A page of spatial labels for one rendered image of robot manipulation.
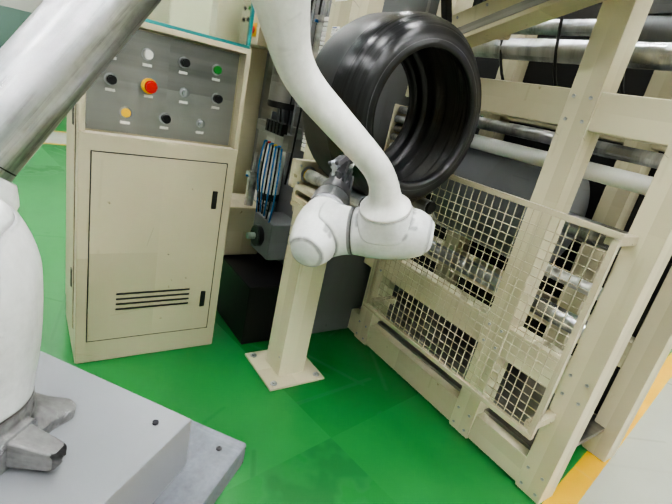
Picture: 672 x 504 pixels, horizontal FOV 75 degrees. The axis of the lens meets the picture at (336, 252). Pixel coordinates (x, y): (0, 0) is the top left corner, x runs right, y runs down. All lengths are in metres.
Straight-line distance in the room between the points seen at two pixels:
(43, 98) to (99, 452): 0.44
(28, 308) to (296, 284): 1.33
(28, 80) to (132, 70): 1.06
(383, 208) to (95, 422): 0.56
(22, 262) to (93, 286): 1.35
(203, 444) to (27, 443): 0.26
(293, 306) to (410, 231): 1.03
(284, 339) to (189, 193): 0.70
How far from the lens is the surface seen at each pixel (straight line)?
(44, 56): 0.71
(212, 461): 0.74
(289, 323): 1.85
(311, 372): 2.05
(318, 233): 0.87
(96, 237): 1.80
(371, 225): 0.85
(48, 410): 0.66
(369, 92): 1.23
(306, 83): 0.76
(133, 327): 1.99
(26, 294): 0.53
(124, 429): 0.66
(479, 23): 1.75
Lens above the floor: 1.18
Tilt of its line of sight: 19 degrees down
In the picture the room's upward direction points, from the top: 13 degrees clockwise
